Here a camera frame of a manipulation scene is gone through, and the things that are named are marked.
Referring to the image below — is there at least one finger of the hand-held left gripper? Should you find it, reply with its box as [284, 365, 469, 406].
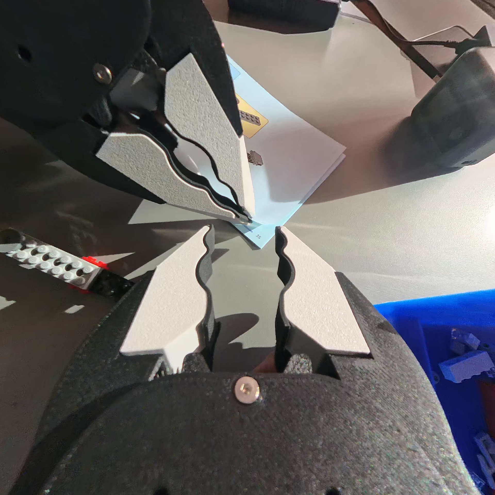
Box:
[164, 52, 257, 222]
[96, 129, 253, 227]

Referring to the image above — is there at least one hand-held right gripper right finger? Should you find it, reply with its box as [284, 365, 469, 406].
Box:
[275, 226, 372, 377]

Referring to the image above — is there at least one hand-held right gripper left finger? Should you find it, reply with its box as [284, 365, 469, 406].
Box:
[120, 224, 216, 372]

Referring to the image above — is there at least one light blue instruction booklet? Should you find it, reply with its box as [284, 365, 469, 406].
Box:
[226, 54, 347, 249]

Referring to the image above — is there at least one grey toy brick plate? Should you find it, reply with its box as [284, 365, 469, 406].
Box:
[0, 232, 100, 291]

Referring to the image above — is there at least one grey desk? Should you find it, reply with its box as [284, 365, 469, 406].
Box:
[0, 0, 495, 495]

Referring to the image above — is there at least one blue plastic bin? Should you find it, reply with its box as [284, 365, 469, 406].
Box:
[373, 289, 495, 495]

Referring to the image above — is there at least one black power strip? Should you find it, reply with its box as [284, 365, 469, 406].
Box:
[227, 0, 343, 32]

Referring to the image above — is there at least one pile of loose toy bricks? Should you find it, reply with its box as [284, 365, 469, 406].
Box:
[437, 327, 495, 495]

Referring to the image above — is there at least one dark grey adapter box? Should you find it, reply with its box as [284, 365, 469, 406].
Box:
[410, 46, 495, 171]

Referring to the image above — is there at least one power cable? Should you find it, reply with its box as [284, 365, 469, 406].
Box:
[348, 0, 444, 83]

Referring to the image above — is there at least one black cable with plug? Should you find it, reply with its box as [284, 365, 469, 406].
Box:
[410, 25, 492, 55]

